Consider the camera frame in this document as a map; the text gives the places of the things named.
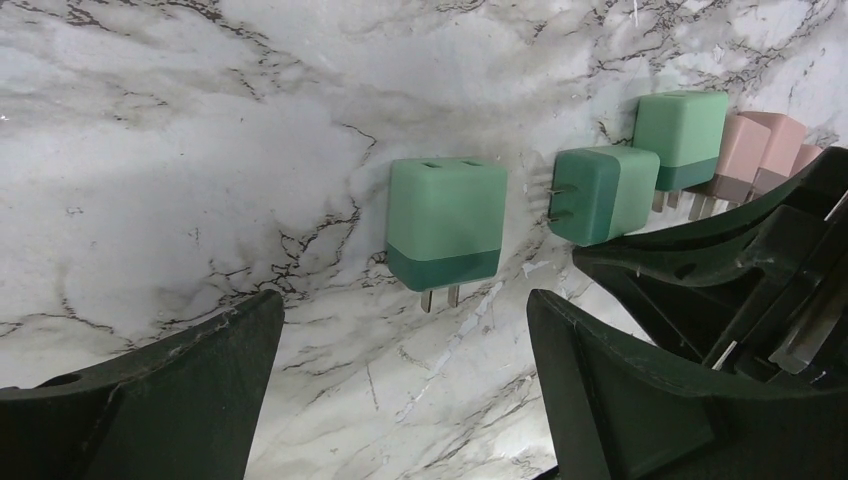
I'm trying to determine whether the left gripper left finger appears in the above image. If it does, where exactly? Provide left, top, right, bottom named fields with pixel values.
left=1, top=290, right=285, bottom=479

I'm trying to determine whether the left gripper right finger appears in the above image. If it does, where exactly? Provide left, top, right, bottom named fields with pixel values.
left=526, top=289, right=847, bottom=479

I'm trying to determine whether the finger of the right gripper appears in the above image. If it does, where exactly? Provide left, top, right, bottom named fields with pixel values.
left=573, top=147, right=847, bottom=385

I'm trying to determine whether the pink plug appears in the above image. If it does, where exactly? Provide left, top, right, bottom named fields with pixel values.
left=740, top=111, right=807, bottom=202
left=790, top=144, right=823, bottom=177
left=687, top=115, right=771, bottom=221

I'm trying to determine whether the green plug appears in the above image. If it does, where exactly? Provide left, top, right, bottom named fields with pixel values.
left=385, top=157, right=508, bottom=313
left=547, top=146, right=660, bottom=246
left=632, top=90, right=729, bottom=213

